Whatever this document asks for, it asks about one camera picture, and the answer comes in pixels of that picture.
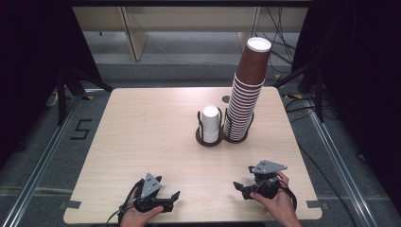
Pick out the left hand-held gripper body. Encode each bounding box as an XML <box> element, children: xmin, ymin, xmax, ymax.
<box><xmin>133</xmin><ymin>172</ymin><xmax>175</xmax><ymax>213</ymax></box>

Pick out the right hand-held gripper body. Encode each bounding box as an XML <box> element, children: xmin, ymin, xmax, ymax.
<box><xmin>241</xmin><ymin>159</ymin><xmax>288</xmax><ymax>201</ymax></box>

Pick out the black double cup holder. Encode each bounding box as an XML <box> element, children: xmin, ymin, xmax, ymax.
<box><xmin>195</xmin><ymin>107</ymin><xmax>255</xmax><ymax>148</ymax></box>

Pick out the white cup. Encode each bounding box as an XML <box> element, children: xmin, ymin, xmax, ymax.
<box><xmin>201</xmin><ymin>105</ymin><xmax>221</xmax><ymax>144</ymax></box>

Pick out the stack of brown paper cups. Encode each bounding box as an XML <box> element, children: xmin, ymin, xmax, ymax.
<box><xmin>222</xmin><ymin>36</ymin><xmax>272</xmax><ymax>144</ymax></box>

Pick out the person's left hand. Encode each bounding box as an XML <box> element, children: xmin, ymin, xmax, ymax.
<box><xmin>119</xmin><ymin>187</ymin><xmax>166</xmax><ymax>227</ymax></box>

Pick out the person's right hand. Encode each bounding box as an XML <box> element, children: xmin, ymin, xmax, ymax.
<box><xmin>250</xmin><ymin>171</ymin><xmax>301</xmax><ymax>223</ymax></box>

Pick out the black metal stand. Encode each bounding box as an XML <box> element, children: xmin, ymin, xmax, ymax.
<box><xmin>273</xmin><ymin>59</ymin><xmax>326</xmax><ymax>123</ymax></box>

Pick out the black tripod stand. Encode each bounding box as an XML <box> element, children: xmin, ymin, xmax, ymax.
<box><xmin>56</xmin><ymin>66</ymin><xmax>113</xmax><ymax>127</ymax></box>

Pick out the dark curtain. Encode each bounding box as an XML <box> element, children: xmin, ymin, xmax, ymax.
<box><xmin>0</xmin><ymin>0</ymin><xmax>102</xmax><ymax>168</ymax></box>
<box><xmin>290</xmin><ymin>0</ymin><xmax>401</xmax><ymax>209</ymax></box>

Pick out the beige wooden furniture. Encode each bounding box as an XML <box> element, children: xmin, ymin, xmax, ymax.
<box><xmin>72</xmin><ymin>6</ymin><xmax>308</xmax><ymax>62</ymax></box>

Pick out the left hand-held gripper cable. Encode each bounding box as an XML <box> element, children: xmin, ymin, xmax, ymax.
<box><xmin>106</xmin><ymin>178</ymin><xmax>147</xmax><ymax>227</ymax></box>

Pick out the hand-held gripper cable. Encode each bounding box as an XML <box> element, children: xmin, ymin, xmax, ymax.
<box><xmin>106</xmin><ymin>178</ymin><xmax>147</xmax><ymax>227</ymax></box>
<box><xmin>277</xmin><ymin>184</ymin><xmax>298</xmax><ymax>212</ymax></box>

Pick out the right hand-held gripper cable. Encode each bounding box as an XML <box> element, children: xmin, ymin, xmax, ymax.
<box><xmin>277</xmin><ymin>184</ymin><xmax>298</xmax><ymax>212</ymax></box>

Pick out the black floor cable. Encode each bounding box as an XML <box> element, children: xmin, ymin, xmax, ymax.
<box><xmin>284</xmin><ymin>96</ymin><xmax>358</xmax><ymax>227</ymax></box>

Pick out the aluminium floor rail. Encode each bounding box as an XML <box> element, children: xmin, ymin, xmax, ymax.
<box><xmin>303</xmin><ymin>99</ymin><xmax>381</xmax><ymax>227</ymax></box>
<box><xmin>0</xmin><ymin>94</ymin><xmax>83</xmax><ymax>227</ymax></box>

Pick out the bundle of black hanging cables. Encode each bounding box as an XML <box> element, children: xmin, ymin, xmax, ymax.
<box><xmin>254</xmin><ymin>6</ymin><xmax>298</xmax><ymax>74</ymax></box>

